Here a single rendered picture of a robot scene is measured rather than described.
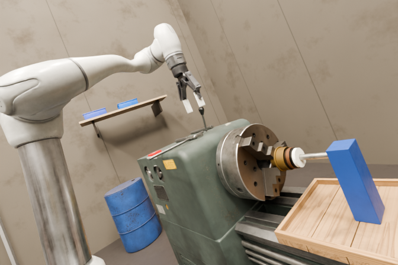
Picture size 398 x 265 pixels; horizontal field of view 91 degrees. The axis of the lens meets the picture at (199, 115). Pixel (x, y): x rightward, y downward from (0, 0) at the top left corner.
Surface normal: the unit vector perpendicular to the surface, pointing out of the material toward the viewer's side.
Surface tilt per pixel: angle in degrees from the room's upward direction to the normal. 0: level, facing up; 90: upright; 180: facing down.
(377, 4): 90
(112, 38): 90
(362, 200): 90
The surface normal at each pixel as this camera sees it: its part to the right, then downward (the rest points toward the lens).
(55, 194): 0.66, -0.29
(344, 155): -0.74, 0.30
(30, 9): 0.42, -0.19
